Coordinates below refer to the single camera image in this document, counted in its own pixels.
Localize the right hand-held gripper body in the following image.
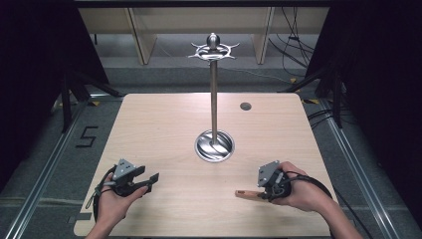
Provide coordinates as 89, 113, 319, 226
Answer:
257, 160, 294, 202

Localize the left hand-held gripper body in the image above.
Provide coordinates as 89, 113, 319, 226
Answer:
110, 158, 141, 197

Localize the wooden utensil handle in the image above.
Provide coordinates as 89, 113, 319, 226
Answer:
234, 189, 267, 201

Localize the person's right hand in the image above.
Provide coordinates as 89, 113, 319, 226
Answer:
272, 160, 333, 214

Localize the person's left hand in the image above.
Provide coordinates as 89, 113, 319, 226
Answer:
96, 184, 149, 229

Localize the black tripod stand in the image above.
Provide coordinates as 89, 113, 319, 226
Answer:
59, 64, 124, 134
278, 61, 346, 129

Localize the metal utensil stand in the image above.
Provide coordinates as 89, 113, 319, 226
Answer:
187, 32, 241, 164

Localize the black curtain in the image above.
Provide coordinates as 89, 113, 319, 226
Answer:
305, 0, 422, 230
0, 0, 110, 193

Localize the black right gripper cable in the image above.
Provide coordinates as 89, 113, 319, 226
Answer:
284, 170, 375, 239

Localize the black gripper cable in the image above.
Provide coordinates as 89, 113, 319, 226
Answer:
85, 164, 117, 224
284, 170, 375, 239

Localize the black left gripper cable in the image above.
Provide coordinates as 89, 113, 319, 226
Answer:
85, 164, 117, 224

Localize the aluminium floor rail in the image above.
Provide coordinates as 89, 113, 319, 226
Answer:
316, 98, 402, 239
2, 98, 93, 239

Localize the white floor cable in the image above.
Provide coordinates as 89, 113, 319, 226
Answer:
217, 65, 295, 85

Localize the black floor cables bundle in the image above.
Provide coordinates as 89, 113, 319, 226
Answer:
268, 6, 317, 78

